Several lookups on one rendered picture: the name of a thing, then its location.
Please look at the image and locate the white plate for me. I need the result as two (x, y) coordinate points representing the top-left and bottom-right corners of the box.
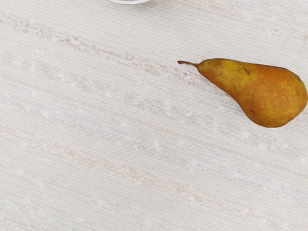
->
(107, 0), (151, 5)

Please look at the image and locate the orange-yellow pear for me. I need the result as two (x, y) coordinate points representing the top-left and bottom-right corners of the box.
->
(177, 58), (308, 128)

